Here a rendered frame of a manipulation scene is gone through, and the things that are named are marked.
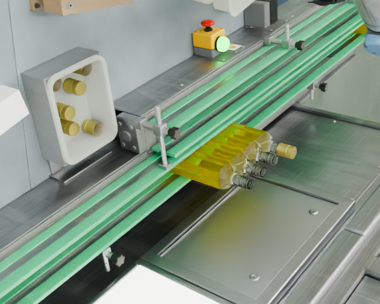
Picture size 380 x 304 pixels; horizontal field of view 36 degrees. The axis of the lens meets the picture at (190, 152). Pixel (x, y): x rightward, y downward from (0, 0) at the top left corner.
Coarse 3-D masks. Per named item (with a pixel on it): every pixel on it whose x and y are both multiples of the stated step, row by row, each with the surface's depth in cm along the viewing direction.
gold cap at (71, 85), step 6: (66, 78) 138; (72, 78) 138; (66, 84) 137; (72, 84) 136; (78, 84) 135; (84, 84) 137; (66, 90) 137; (72, 90) 136; (78, 90) 136; (84, 90) 137
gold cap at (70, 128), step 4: (60, 120) 139; (64, 120) 139; (64, 124) 138; (68, 124) 137; (72, 124) 137; (76, 124) 138; (64, 128) 137; (68, 128) 137; (72, 128) 137; (76, 128) 138; (64, 132) 138; (68, 132) 137; (72, 132) 138; (76, 132) 139
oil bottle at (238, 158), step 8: (208, 144) 156; (216, 144) 156; (200, 152) 154; (208, 152) 153; (216, 152) 152; (224, 152) 152; (232, 152) 152; (240, 152) 151; (232, 160) 149; (240, 160) 149; (248, 160) 150; (240, 168) 149
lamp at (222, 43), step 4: (220, 36) 172; (216, 40) 172; (220, 40) 171; (224, 40) 171; (228, 40) 172; (216, 44) 172; (220, 44) 171; (224, 44) 171; (228, 44) 172; (216, 48) 172; (220, 48) 171; (224, 48) 172
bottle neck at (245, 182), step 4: (232, 176) 145; (236, 176) 145; (240, 176) 145; (244, 176) 144; (232, 180) 145; (236, 180) 144; (240, 180) 144; (244, 180) 143; (248, 180) 143; (252, 180) 144; (232, 184) 146; (236, 184) 145; (240, 184) 144; (244, 184) 143; (248, 184) 143; (252, 184) 145; (244, 188) 145; (248, 188) 143
